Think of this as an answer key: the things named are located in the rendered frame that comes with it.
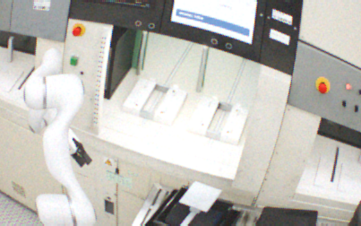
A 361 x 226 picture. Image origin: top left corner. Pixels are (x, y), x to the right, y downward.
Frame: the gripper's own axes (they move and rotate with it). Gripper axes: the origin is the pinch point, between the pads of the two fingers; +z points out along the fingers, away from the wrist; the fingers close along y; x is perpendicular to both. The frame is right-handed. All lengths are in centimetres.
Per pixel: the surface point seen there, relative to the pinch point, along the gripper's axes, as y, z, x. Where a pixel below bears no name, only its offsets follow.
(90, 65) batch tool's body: 0.2, -23.7, 28.2
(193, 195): 35.4, 26.8, 5.5
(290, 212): 34, 69, 34
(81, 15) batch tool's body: 13, -44, 31
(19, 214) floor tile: -117, 13, -17
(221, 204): 29, 40, 15
